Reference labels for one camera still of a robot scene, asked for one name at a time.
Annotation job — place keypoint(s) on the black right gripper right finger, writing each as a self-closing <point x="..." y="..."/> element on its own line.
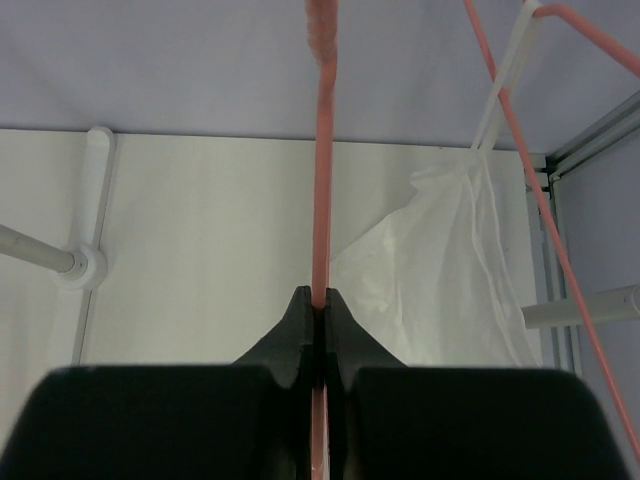
<point x="388" y="420"/>

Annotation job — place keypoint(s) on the right aluminium frame post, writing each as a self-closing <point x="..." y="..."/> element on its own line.
<point x="594" y="189"/>

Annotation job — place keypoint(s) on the white clothes rack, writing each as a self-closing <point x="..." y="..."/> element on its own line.
<point x="185" y="249"/>

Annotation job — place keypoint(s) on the pink wire hanger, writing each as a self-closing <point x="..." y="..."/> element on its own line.
<point x="499" y="110"/>
<point x="322" y="39"/>

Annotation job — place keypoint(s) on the white tank top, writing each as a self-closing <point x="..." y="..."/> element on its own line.
<point x="443" y="280"/>

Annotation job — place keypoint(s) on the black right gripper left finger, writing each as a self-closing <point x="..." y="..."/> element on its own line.
<point x="249" y="419"/>

